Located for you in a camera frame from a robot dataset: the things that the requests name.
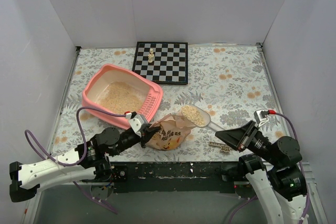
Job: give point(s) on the wooden piano shaped ornament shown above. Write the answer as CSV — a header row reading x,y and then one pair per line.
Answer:
x,y
223,148

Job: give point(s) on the tan cat litter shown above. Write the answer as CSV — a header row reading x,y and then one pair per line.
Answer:
x,y
119,97

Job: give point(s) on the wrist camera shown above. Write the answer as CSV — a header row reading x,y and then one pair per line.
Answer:
x,y
261,116
137,122

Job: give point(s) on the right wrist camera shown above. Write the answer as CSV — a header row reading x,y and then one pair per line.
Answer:
x,y
261,116

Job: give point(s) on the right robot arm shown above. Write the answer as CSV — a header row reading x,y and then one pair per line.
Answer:
x,y
273,172

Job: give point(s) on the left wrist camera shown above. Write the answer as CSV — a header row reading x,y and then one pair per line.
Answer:
x,y
137,122

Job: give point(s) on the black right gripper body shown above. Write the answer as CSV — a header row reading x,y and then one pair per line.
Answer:
x,y
247,139

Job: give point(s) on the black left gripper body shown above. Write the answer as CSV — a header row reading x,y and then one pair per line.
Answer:
x,y
143,136

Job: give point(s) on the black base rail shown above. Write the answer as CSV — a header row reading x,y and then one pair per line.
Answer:
x,y
224,177

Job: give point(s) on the clear plastic scoop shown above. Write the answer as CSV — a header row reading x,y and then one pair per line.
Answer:
x,y
199,117

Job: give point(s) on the cream chess piece front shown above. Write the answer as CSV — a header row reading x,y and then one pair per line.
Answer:
x,y
150,58

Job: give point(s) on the peach cat litter bag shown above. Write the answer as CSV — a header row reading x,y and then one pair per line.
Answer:
x,y
174,129

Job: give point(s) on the pink litter box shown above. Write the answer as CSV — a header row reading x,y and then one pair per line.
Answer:
x,y
108,74

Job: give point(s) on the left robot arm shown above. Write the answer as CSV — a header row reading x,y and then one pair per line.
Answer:
x,y
88,161

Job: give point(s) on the black white chessboard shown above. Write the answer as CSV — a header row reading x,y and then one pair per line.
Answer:
x,y
170,63

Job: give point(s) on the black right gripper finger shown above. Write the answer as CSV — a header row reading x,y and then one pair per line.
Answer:
x,y
237,144
235,136

